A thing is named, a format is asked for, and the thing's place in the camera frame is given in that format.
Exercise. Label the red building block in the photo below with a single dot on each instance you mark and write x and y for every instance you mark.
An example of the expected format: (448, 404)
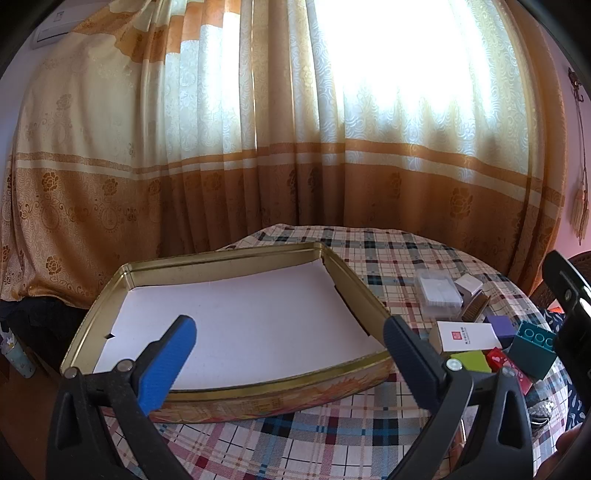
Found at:
(519, 381)

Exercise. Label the small white box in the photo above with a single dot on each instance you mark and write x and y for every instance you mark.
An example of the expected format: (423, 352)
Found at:
(468, 282)

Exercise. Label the green box with ball print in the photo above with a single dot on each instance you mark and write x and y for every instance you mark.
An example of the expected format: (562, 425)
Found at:
(471, 361)

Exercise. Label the teal building block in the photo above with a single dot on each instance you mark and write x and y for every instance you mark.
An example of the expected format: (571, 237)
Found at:
(531, 353)

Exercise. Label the small red heart-print item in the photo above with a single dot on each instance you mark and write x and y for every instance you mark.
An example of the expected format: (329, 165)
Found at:
(496, 357)

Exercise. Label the person's right hand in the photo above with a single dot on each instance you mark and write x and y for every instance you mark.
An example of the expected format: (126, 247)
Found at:
(568, 441)

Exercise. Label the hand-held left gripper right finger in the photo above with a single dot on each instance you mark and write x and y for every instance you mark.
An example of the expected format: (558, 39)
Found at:
(411, 364)

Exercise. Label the dark cloth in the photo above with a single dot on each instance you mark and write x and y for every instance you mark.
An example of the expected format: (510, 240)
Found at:
(41, 318)

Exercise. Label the clear plastic box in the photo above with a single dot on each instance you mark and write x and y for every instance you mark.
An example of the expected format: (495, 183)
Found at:
(436, 293)

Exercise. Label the brown wicker chair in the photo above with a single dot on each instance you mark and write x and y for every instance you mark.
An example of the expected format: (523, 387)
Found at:
(540, 295)

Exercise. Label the gold metal tin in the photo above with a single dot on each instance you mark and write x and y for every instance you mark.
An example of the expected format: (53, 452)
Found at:
(277, 398)

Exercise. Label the white air conditioner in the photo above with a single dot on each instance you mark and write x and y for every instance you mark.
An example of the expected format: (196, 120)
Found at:
(55, 30)

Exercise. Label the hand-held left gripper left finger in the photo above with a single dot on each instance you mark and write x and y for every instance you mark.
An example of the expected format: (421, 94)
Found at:
(171, 360)

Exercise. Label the wooden comb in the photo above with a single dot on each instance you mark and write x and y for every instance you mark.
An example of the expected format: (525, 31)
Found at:
(475, 308)

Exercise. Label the purple block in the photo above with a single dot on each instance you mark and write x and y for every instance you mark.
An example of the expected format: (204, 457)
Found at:
(501, 325)

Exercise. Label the white paper liner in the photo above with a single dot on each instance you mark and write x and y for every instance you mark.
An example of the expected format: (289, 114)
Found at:
(240, 314)

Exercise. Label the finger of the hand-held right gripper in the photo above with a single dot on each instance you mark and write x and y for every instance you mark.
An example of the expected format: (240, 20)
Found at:
(563, 281)

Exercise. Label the beige and orange curtain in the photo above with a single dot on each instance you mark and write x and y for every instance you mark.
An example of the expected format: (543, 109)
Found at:
(231, 161)

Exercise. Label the light blue bottle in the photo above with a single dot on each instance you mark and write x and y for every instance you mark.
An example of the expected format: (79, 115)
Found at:
(21, 357)

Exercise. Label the curtain tassel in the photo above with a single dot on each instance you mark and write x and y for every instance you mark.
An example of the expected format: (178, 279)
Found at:
(581, 207)

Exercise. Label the white box with red label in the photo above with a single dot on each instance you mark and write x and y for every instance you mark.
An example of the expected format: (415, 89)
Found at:
(471, 337)

